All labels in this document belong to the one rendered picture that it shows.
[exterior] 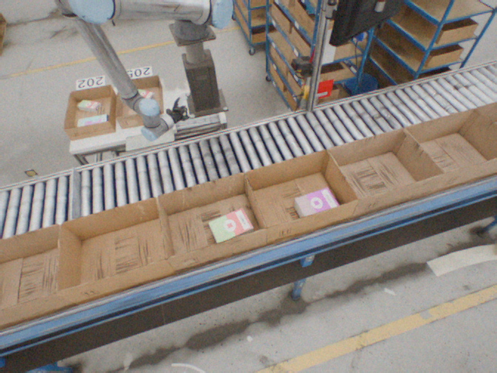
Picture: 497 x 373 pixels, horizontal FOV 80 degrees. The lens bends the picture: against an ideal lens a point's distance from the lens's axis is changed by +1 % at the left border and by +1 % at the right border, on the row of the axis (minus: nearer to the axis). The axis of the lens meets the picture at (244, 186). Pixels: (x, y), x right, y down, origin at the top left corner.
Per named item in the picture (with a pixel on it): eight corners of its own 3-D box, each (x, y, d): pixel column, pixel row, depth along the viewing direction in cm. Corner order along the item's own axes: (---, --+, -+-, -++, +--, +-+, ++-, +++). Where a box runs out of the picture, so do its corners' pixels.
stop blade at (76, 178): (81, 176, 176) (73, 166, 169) (80, 245, 150) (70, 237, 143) (80, 176, 176) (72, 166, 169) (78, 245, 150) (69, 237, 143)
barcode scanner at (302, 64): (288, 73, 177) (291, 56, 169) (306, 71, 180) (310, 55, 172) (292, 79, 174) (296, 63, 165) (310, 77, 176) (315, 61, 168)
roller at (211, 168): (206, 142, 189) (205, 137, 185) (228, 209, 160) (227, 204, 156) (199, 144, 188) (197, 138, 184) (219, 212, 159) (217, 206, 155)
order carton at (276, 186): (321, 171, 149) (327, 148, 135) (350, 220, 132) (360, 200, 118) (246, 192, 144) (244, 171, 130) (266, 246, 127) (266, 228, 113)
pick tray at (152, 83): (163, 86, 217) (158, 74, 208) (165, 121, 195) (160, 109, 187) (123, 92, 215) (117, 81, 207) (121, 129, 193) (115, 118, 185)
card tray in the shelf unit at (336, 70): (290, 60, 262) (291, 49, 254) (322, 53, 266) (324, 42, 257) (308, 87, 240) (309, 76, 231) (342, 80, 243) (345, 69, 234)
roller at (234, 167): (226, 137, 191) (225, 132, 187) (251, 202, 161) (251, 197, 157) (219, 139, 190) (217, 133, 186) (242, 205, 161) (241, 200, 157)
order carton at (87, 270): (167, 215, 139) (156, 195, 125) (177, 274, 122) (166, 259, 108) (80, 240, 134) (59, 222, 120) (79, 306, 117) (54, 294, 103)
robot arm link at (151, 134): (150, 132, 151) (153, 146, 159) (168, 120, 158) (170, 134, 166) (137, 124, 154) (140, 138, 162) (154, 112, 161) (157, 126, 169)
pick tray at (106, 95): (117, 95, 213) (112, 83, 205) (115, 132, 191) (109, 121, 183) (77, 103, 211) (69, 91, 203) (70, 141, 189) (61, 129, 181)
